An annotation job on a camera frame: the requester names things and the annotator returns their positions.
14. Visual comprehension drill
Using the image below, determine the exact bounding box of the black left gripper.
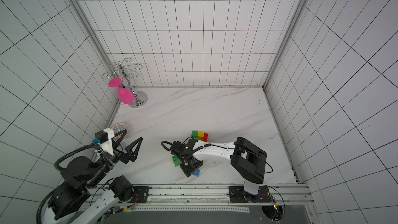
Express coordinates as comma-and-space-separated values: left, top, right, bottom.
87, 137, 144, 187

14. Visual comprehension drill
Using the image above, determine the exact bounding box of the green lego brick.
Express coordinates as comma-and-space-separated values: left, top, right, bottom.
191, 131, 199, 139
172, 156, 181, 167

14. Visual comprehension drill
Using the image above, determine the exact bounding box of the red lego brick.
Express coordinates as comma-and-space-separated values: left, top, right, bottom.
203, 133, 208, 142

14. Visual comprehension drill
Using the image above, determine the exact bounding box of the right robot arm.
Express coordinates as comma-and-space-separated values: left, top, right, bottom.
161, 137, 268, 196

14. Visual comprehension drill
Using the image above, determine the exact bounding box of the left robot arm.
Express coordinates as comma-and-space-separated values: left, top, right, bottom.
36, 128, 149, 224

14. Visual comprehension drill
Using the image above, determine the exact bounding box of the blue lego brick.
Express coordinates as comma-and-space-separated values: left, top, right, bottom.
191, 169, 200, 177

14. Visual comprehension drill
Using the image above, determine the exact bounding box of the patterned ceramic plate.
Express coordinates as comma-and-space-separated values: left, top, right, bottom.
111, 122, 130, 135

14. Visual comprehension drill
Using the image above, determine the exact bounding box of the pink plastic wine glass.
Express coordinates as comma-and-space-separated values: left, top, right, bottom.
108, 77, 135, 104

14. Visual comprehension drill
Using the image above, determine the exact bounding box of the metal glass rack stand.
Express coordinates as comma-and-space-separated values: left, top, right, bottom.
102, 58, 148, 108

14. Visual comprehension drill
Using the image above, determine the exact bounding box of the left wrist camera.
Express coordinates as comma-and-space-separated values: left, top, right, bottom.
95, 128, 115, 156

